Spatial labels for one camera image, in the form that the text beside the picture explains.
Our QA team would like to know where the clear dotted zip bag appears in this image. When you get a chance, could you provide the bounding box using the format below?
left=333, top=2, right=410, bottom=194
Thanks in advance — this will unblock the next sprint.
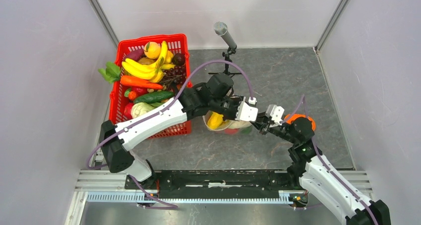
left=202, top=111, right=252, bottom=135

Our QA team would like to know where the yellow squash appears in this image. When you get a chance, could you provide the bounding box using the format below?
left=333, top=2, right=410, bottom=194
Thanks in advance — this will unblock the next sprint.
left=207, top=112, right=223, bottom=130

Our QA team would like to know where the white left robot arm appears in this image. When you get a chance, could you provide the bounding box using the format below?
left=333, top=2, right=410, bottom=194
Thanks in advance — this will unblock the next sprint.
left=100, top=74, right=245, bottom=189

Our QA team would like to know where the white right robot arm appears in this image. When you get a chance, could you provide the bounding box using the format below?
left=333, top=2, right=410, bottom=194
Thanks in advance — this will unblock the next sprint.
left=252, top=113, right=391, bottom=225

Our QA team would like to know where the orange tape roll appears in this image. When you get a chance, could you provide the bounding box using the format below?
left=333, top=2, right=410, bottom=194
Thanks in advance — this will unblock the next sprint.
left=284, top=114, right=317, bottom=131

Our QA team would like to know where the dark grape bunch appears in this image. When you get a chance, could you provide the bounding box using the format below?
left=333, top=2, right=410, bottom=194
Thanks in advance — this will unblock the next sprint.
left=159, top=66, right=187, bottom=87

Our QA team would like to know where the dark purple plum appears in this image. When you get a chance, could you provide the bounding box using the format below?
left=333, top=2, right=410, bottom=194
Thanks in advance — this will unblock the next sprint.
left=172, top=53, right=186, bottom=66

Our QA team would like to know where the green cucumber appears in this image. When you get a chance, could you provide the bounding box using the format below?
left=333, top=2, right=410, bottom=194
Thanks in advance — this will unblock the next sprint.
left=134, top=91, right=174, bottom=104

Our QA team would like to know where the silver microphone on stand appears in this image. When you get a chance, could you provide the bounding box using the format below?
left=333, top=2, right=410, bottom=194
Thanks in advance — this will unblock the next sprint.
left=208, top=21, right=245, bottom=77

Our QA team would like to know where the red plastic basket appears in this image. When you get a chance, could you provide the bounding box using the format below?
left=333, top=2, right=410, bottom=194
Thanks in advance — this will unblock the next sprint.
left=109, top=33, right=192, bottom=139

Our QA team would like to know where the yellow banana bunch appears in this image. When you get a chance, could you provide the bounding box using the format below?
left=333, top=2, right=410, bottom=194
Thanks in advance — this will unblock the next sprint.
left=122, top=41, right=175, bottom=83

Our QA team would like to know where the pale green cabbage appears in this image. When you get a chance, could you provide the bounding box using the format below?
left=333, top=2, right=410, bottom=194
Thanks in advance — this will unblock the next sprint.
left=131, top=102, right=155, bottom=118

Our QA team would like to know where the yellow peach with leaf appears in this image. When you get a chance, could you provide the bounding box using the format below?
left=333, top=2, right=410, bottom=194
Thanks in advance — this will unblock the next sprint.
left=143, top=41, right=161, bottom=59

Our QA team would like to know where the orange toy carrot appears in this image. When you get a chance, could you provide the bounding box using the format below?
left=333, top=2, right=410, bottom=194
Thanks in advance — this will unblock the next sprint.
left=120, top=75, right=163, bottom=90

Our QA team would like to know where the purple sweet potato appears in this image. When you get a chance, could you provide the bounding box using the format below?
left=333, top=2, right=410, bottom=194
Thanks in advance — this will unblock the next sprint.
left=123, top=48, right=145, bottom=62

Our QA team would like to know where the green lettuce leaf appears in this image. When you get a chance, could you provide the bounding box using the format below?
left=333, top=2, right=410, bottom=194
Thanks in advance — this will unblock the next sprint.
left=97, top=62, right=122, bottom=84

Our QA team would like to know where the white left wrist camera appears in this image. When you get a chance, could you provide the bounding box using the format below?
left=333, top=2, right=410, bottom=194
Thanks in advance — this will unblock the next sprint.
left=235, top=97, right=259, bottom=122

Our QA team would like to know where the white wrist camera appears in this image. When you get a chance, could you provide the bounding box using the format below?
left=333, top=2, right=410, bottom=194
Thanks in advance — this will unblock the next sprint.
left=265, top=104, right=284, bottom=127
left=235, top=97, right=259, bottom=122

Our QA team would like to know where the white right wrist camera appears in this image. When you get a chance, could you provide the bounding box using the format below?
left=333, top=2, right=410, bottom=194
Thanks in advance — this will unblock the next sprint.
left=265, top=104, right=284, bottom=127

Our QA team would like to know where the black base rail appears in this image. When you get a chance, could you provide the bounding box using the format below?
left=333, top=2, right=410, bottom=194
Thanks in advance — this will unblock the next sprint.
left=140, top=169, right=303, bottom=199

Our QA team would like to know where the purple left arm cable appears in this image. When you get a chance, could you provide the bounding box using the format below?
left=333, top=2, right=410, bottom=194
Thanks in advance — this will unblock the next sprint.
left=86, top=59, right=256, bottom=209

